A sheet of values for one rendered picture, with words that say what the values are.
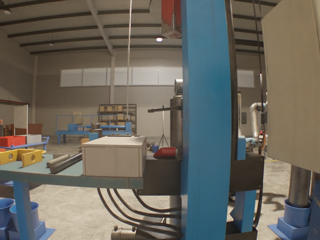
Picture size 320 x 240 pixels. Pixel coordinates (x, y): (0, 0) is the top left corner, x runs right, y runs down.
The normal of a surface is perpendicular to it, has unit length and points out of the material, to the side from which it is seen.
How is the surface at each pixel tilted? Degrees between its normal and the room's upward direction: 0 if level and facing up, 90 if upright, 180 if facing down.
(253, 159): 90
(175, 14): 90
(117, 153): 90
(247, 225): 90
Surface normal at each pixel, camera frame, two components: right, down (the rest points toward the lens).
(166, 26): -0.65, 0.00
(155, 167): 0.03, 0.00
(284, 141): -1.00, 0.00
